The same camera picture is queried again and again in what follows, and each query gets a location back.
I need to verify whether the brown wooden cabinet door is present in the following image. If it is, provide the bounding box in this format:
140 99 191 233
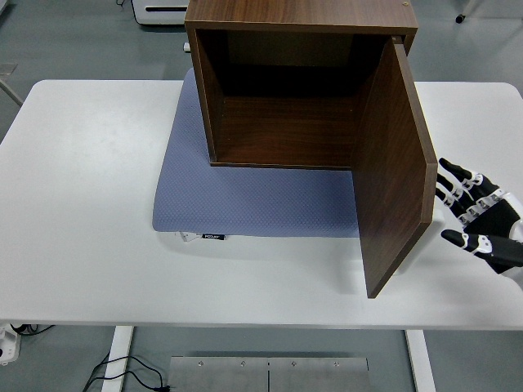
351 35 439 300

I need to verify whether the blue-grey textured mat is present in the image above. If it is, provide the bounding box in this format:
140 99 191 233
152 67 361 239

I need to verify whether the grey metal furniture leg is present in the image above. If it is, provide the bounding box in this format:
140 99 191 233
0 77 24 108

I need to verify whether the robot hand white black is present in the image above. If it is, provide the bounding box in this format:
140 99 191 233
435 158 523 293

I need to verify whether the white power strip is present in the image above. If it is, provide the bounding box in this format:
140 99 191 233
0 322 21 364

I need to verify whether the brown wooden cabinet body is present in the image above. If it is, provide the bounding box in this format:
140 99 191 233
184 0 419 171

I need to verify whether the chair leg with black caster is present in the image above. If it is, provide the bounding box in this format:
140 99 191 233
454 0 480 24

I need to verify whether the thin black power strip cable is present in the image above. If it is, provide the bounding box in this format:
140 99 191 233
9 323 55 336

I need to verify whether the white appliance with slot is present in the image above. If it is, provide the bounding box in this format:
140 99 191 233
132 0 190 27

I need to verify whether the black floor cable with plug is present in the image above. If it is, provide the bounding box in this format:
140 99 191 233
81 353 173 392

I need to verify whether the grey metal plate with screws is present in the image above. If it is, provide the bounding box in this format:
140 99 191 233
267 357 369 392
168 356 269 392

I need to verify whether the white table leg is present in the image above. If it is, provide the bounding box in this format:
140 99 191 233
405 328 437 392
101 325 135 392

